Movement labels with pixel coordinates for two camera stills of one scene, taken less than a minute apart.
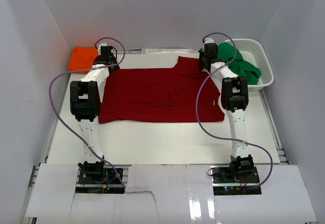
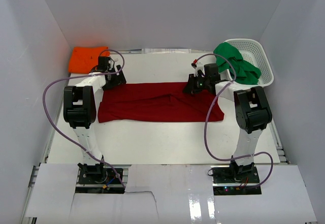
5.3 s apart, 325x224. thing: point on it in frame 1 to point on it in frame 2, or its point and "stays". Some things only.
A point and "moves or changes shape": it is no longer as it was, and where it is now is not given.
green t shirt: [225, 52] stays
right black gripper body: [203, 58] to [201, 84]
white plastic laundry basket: [253, 53] stays
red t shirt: [160, 95] moves or changes shape
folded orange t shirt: [82, 58] stays
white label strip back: [166, 50] stays
